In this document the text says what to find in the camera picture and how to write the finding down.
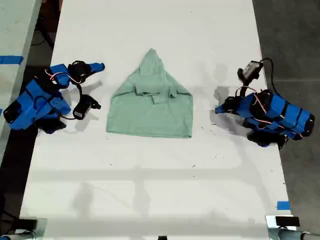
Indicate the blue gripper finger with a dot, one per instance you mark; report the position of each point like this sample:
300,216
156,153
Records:
96,65
92,72
230,102
223,110

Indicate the pale green T-shirt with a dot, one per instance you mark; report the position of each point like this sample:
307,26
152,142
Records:
150,115

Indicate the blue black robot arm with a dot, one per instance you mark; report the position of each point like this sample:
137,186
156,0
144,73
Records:
37,100
280,115

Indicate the long blue tape strip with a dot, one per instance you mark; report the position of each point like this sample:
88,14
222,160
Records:
11,60

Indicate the pale side table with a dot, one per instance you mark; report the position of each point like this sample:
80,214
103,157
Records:
12,30

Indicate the short blue tape strip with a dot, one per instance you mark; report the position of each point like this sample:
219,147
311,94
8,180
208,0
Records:
283,205

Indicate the small black edge clip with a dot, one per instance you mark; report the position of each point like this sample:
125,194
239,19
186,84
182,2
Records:
162,237

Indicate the black camera stalk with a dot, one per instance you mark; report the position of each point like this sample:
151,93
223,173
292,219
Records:
80,90
246,86

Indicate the black camera box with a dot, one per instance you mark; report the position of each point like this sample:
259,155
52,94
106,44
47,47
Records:
81,108
251,68

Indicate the black box on metal bracket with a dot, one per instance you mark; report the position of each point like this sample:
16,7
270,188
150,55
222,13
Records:
27,225
287,221

